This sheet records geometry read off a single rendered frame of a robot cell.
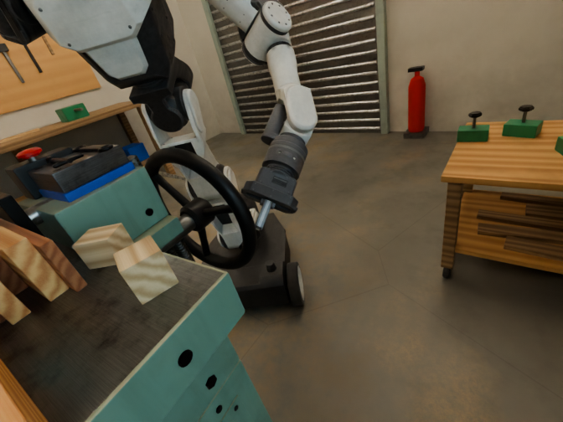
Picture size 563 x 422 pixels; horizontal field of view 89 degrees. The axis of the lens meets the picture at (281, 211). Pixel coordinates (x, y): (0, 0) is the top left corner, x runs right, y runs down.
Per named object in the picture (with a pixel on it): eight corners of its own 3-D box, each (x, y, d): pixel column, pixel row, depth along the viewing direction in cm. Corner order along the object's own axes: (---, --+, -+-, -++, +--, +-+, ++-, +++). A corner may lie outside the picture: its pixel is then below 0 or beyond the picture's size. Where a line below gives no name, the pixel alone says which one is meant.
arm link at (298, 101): (307, 146, 71) (296, 99, 74) (321, 127, 63) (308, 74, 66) (283, 148, 69) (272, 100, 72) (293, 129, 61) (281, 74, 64)
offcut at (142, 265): (133, 285, 29) (111, 254, 27) (167, 265, 31) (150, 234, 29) (142, 306, 26) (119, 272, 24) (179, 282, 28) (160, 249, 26)
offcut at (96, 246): (89, 270, 34) (70, 246, 32) (105, 251, 36) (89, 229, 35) (123, 264, 33) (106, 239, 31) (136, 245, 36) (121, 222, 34)
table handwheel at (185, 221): (164, 110, 50) (149, 198, 72) (43, 158, 37) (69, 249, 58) (287, 220, 50) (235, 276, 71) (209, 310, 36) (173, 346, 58)
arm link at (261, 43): (287, 106, 77) (274, 45, 81) (311, 81, 68) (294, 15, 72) (253, 100, 71) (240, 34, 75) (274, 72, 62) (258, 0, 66)
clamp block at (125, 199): (171, 214, 48) (147, 165, 43) (95, 270, 39) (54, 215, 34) (124, 205, 56) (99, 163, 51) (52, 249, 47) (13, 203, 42)
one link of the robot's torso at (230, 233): (225, 234, 159) (187, 167, 126) (260, 228, 156) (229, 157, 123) (223, 257, 148) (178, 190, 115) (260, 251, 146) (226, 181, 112)
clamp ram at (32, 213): (101, 227, 42) (64, 171, 37) (47, 260, 37) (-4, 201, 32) (74, 218, 46) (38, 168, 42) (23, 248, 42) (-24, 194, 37)
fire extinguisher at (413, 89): (429, 131, 275) (431, 63, 245) (423, 138, 263) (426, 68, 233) (409, 131, 286) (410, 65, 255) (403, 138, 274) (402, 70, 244)
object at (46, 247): (88, 285, 31) (51, 239, 28) (77, 292, 30) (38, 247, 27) (16, 245, 44) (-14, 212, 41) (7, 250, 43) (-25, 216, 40)
